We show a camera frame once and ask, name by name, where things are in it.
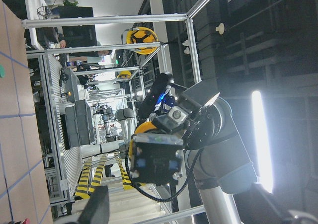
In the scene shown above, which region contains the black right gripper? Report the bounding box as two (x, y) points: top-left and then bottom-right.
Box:
(176, 81), (234, 149)

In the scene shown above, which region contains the yellow push button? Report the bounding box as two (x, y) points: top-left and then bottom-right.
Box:
(127, 122), (184, 185)

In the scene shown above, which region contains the green push button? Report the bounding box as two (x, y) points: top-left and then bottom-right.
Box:
(0, 65), (5, 78)

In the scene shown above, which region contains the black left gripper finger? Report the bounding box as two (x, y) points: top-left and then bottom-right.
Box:
(78, 186), (110, 224)

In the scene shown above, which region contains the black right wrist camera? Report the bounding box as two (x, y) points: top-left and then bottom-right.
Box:
(138, 72), (175, 119)

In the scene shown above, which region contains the yellow hard hat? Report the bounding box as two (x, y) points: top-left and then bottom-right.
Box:
(121, 27), (159, 55)

